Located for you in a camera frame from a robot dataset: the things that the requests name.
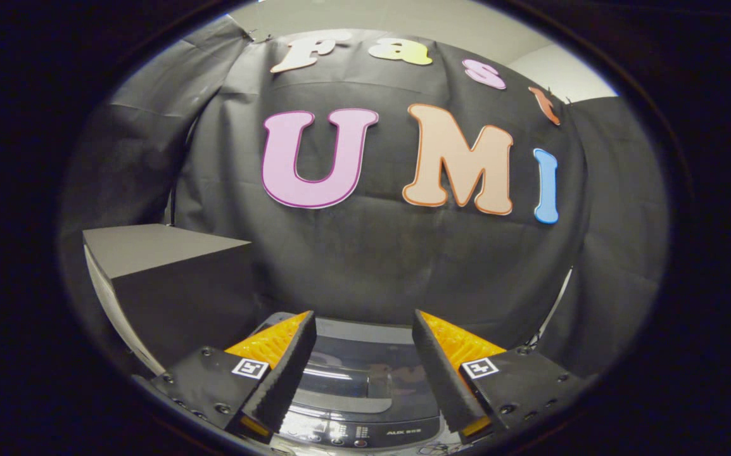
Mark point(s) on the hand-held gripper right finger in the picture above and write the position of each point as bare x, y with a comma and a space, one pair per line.
443, 373

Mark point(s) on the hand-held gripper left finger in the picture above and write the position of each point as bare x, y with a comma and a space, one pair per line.
289, 373

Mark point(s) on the grey washing machine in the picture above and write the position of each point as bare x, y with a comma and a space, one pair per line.
397, 434

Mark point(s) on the dark washing machine lid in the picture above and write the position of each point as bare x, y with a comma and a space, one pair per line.
365, 367

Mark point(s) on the black backdrop cloth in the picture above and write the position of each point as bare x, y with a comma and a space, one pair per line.
372, 266

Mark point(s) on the thin light stand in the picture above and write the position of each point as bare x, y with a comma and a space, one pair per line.
555, 310

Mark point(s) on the dark cabinet with beige door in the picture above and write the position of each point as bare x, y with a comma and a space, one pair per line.
182, 297

